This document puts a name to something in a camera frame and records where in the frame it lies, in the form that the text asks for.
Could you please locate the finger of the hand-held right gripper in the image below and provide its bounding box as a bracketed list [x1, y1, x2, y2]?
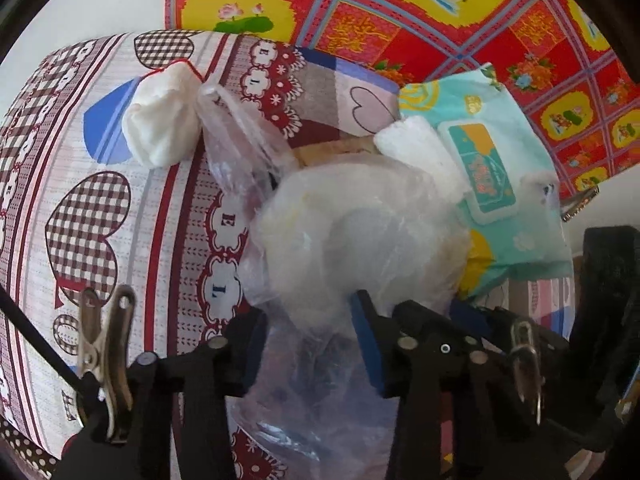
[392, 299, 572, 362]

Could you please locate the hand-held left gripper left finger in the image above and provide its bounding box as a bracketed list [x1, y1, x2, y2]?
[52, 306, 267, 480]

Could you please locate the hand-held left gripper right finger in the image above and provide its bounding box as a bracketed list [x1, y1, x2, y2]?
[350, 290, 566, 480]

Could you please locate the teal wet wipes pack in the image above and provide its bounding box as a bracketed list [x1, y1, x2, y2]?
[397, 62, 576, 301]

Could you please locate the clear plastic bag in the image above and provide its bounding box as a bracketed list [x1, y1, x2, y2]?
[195, 82, 473, 480]

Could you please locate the metal spring clip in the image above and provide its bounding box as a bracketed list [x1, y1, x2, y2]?
[509, 320, 547, 426]
[75, 285, 137, 443]

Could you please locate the white folded tissue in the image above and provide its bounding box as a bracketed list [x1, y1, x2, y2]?
[374, 115, 471, 196]

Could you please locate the tan cardboard piece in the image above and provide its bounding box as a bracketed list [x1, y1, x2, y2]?
[292, 137, 381, 168]

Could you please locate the checkered heart print bedsheet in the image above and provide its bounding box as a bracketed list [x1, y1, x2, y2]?
[0, 30, 581, 480]

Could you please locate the brown polka dot cloth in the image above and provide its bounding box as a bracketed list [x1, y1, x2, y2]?
[0, 417, 68, 480]

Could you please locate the white crumpled tissue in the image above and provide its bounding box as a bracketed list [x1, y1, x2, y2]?
[121, 59, 206, 168]

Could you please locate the red floral printed cloth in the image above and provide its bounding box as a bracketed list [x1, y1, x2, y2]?
[165, 0, 640, 201]

